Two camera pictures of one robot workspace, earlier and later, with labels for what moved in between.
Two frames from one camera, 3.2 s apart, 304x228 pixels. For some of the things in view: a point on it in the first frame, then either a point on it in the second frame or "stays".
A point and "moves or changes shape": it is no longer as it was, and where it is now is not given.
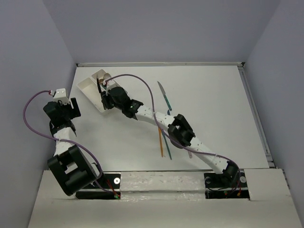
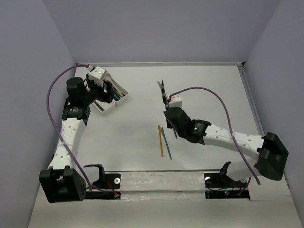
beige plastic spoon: (107, 76) stays
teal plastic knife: (167, 145) stays
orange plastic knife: (161, 141) stays
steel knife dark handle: (98, 85) moves or changes shape
